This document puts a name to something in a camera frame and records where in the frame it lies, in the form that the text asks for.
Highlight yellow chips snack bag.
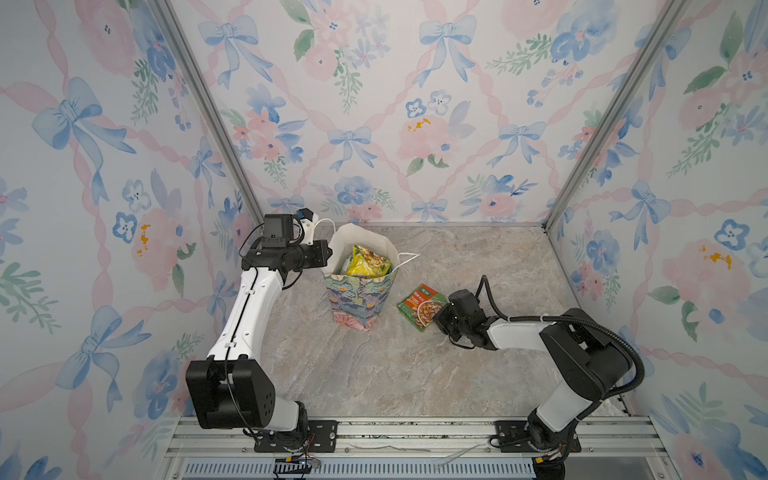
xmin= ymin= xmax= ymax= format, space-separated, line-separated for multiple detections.
xmin=341 ymin=245 xmax=392 ymax=278

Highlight floral paper gift bag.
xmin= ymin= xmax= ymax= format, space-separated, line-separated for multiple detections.
xmin=321 ymin=223 xmax=419 ymax=331

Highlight green orange noodle snack packet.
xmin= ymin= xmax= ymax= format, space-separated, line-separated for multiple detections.
xmin=397 ymin=284 xmax=448 ymax=332

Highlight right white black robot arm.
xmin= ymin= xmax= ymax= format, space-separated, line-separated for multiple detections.
xmin=433 ymin=290 xmax=645 ymax=455

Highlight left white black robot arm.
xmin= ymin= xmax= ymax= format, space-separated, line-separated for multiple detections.
xmin=185 ymin=240 xmax=332 ymax=448

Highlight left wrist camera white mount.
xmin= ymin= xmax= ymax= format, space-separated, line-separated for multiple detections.
xmin=294 ymin=208 xmax=320 ymax=245

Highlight right black corrugated cable hose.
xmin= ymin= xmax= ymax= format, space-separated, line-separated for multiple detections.
xmin=475 ymin=274 xmax=646 ymax=400

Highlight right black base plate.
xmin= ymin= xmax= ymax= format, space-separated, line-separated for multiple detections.
xmin=489 ymin=420 xmax=582 ymax=455

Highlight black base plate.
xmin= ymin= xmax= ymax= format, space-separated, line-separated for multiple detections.
xmin=254 ymin=420 xmax=339 ymax=454
xmin=489 ymin=420 xmax=582 ymax=455

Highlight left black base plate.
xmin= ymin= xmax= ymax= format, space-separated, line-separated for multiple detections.
xmin=254 ymin=420 xmax=339 ymax=454

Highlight aluminium front frame rail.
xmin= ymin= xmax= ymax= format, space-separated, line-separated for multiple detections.
xmin=155 ymin=417 xmax=680 ymax=479

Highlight left corner aluminium post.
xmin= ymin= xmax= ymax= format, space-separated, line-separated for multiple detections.
xmin=148 ymin=0 xmax=263 ymax=224

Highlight corner aluminium post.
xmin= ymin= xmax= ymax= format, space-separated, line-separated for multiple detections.
xmin=148 ymin=0 xmax=263 ymax=224
xmin=542 ymin=0 xmax=690 ymax=234

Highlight right corner aluminium post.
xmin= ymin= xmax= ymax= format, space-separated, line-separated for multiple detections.
xmin=542 ymin=0 xmax=690 ymax=234

